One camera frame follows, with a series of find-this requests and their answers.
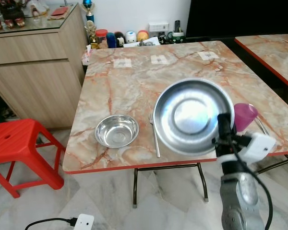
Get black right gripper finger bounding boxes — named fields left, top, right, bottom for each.
left=217, top=113, right=233, bottom=140

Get purple plastic cup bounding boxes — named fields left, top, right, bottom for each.
left=233, top=103, right=259, bottom=133

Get steel spoon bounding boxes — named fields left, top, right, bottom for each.
left=254, top=117, right=270, bottom=136

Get large steel plate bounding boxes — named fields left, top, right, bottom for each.
left=153, top=78, right=235, bottom=155

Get black folding table leg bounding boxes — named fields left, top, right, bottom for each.
left=257, top=154, right=288, bottom=174

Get steel fork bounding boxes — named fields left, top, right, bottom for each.
left=149, top=114, right=161, bottom=158

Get white paper label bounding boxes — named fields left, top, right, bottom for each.
left=150, top=55, right=170, bottom=65
left=198, top=51, right=220, bottom=61
left=114, top=58, right=133, bottom=69

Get green mug with remote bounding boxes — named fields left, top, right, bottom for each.
left=168, top=20, right=186, bottom=44

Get small steel bowl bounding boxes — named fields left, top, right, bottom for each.
left=95, top=115, right=140, bottom=148

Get black television screen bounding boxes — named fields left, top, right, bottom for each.
left=185, top=0, right=288, bottom=40

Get white paper sheets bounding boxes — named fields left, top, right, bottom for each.
left=123, top=36, right=160, bottom=48

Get blue bottle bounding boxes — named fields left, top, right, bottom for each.
left=107, top=33, right=117, bottom=48

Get red lid jar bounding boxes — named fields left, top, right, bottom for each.
left=96, top=29, right=109, bottom=49

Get gold trophy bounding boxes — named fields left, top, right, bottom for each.
left=85, top=20, right=100, bottom=49

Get blue trophy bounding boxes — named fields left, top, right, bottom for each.
left=82, top=0, right=96, bottom=23

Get wooden cabinet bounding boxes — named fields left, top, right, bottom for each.
left=0, top=4, right=90, bottom=130

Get red packet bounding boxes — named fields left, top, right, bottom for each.
left=50, top=6, right=71, bottom=20

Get red plastic stool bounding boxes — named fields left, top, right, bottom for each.
left=0, top=119, right=66, bottom=198

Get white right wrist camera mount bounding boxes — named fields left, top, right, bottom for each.
left=216, top=133, right=276, bottom=166

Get black metal table frame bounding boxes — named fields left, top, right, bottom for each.
left=132, top=162, right=210, bottom=208

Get white wall socket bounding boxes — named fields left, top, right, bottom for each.
left=149, top=23, right=170, bottom=33

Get black floor cable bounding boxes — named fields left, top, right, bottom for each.
left=24, top=218, right=78, bottom=230

